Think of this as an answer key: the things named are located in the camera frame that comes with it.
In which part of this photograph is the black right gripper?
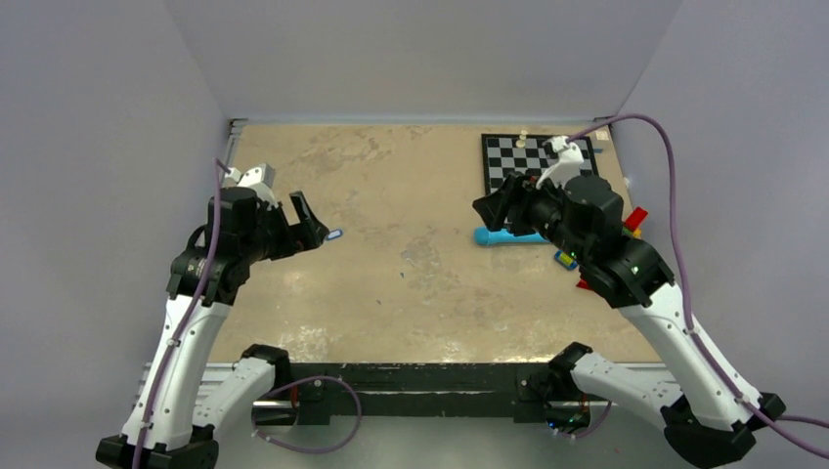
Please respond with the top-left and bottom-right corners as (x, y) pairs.
(472, 170), (590, 263)

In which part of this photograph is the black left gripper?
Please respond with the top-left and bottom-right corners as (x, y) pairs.
(240, 191), (327, 264)

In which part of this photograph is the blue plastic key tag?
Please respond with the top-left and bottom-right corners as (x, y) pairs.
(326, 229), (344, 241)

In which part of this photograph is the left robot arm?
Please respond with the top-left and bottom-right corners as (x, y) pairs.
(96, 187), (328, 468)

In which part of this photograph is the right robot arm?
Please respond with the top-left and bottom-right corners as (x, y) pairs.
(472, 172), (785, 468)

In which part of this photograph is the light blue plastic cylinder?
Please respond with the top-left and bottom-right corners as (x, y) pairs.
(472, 227), (546, 246)

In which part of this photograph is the black white chessboard mat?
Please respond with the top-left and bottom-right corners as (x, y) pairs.
(481, 134), (603, 195)

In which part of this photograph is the red green toy block stack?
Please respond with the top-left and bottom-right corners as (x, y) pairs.
(623, 206), (649, 239)

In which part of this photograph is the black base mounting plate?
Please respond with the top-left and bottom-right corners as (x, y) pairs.
(284, 362), (613, 425)

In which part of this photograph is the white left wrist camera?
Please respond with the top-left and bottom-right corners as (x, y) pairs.
(222, 163), (277, 206)

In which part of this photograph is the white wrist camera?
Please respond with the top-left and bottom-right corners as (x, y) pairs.
(536, 136), (584, 190)
(222, 163), (277, 206)

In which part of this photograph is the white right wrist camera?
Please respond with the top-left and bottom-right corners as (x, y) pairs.
(536, 136), (584, 190)

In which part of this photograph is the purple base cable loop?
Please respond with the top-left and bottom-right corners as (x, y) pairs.
(250, 375), (363, 455)

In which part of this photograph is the aluminium frame rail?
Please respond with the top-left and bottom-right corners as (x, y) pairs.
(116, 361), (723, 469)

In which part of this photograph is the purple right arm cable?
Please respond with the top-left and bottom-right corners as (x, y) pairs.
(566, 112), (829, 461)

